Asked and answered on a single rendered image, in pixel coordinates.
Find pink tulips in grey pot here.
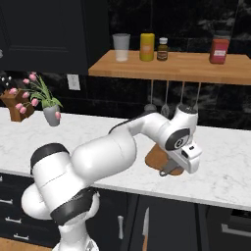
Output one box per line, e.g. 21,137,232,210
12,71,64,127

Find hanging grey ladle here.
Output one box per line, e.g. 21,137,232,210
143,79,158,115

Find clear glass cup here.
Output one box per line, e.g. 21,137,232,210
112,32,131,63

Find dark drawer front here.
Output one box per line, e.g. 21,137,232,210
0,210,53,231
0,190,32,214
0,226,63,248

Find yellow bottle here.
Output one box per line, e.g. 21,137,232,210
139,31,156,63

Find round brown cutting board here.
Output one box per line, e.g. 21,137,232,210
144,143,186,176

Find dark wall cupboard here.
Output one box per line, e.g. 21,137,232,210
0,0,111,75

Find silver cupboard door handle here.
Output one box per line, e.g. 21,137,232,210
117,215,126,240
141,207,150,251

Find hanging grey utensil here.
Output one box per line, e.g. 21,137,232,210
193,81,202,112
178,80,186,107

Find small brown bottle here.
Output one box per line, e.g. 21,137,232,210
156,36,170,62

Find wooden wall shelf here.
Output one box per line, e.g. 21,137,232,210
87,49,251,86

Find wooden knife block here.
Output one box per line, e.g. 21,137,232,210
0,75,35,123

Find silver drawer handle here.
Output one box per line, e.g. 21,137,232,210
12,232,30,242
4,216,23,225
0,197,15,206

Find white wall socket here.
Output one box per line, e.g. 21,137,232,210
66,74,81,92

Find red jar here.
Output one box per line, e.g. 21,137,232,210
209,34,230,66

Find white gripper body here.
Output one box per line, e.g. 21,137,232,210
168,150,202,175

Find dark dishwasher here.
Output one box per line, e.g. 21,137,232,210
205,205,251,251

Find silver dishwasher handle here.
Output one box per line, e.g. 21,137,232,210
221,223,251,238

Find dark cupboard door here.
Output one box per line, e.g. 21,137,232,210
131,194,201,251
85,188,139,251

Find hanging grey spoon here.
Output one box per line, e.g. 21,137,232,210
160,80,172,120

